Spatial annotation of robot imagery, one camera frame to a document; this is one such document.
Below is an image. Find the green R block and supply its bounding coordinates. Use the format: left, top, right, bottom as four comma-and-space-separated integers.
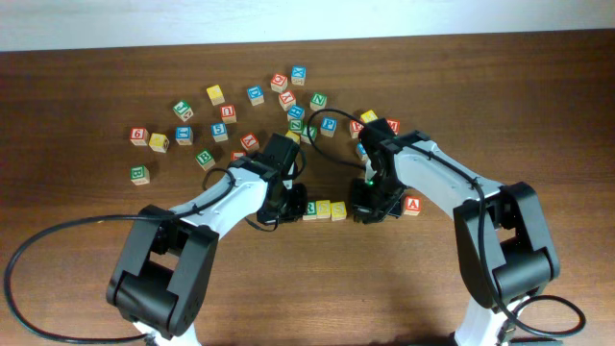
303, 201, 317, 220

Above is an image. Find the yellow S block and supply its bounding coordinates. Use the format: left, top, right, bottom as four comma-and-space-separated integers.
331, 201, 347, 221
315, 200, 331, 219

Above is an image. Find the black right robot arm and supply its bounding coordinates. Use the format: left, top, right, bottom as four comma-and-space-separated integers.
351, 119, 560, 345

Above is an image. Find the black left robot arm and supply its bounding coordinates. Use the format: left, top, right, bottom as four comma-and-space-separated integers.
107, 134, 307, 345

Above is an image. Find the red A block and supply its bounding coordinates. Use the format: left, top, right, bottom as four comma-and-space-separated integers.
403, 196, 422, 216

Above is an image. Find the blue E block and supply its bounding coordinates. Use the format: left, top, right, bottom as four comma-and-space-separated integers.
356, 143, 368, 161

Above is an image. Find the red I block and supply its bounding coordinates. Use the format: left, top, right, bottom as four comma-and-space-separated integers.
232, 151, 247, 161

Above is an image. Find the yellow block centre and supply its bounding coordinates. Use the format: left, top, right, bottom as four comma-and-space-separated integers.
285, 131, 301, 144

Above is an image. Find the red E block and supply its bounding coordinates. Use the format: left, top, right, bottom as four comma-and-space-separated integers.
349, 120, 363, 139

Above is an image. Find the green V block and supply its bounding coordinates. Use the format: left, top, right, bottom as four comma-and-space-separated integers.
300, 126, 317, 144

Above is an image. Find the green Z block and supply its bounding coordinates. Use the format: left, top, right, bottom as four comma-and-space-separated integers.
288, 119, 304, 135

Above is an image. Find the red M block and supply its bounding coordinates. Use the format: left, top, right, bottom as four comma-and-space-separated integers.
387, 119, 400, 135

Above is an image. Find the yellow block right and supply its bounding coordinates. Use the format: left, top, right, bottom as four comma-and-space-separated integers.
360, 110, 378, 123

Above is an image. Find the green B block centre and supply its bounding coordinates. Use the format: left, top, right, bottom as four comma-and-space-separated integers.
195, 149, 216, 171

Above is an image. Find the green b block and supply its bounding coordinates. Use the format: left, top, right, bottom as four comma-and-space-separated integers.
130, 165, 150, 185
195, 149, 216, 171

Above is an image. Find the blue P block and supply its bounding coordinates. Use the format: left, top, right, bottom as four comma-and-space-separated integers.
320, 116, 337, 137

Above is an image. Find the blue block centre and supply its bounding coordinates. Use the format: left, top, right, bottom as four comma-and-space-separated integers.
287, 105, 306, 121

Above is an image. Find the blue 5 block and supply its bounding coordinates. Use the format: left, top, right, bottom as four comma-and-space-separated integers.
210, 123, 229, 142

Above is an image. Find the red Y block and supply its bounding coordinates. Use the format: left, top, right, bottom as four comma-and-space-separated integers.
279, 90, 297, 111

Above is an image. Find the red U block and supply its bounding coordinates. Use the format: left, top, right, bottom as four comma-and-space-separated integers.
220, 105, 237, 124

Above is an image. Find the green N block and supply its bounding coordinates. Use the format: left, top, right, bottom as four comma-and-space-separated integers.
309, 92, 328, 111

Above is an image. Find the blue D block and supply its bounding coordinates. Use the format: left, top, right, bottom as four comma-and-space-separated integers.
247, 86, 264, 106

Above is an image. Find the red C block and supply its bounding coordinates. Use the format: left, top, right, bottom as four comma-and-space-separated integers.
270, 73, 288, 93

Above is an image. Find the yellow block far left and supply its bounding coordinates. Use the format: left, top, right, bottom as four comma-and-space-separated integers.
206, 85, 225, 106

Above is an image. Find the blue X block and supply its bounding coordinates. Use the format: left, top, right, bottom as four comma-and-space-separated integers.
290, 65, 307, 86

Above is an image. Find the green J block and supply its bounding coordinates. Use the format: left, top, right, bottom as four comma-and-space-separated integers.
172, 100, 194, 122

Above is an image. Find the green B block left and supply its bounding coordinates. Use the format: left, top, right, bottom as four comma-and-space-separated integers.
130, 165, 150, 185

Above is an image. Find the red 6 block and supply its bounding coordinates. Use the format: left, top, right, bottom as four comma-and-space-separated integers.
130, 127, 150, 146

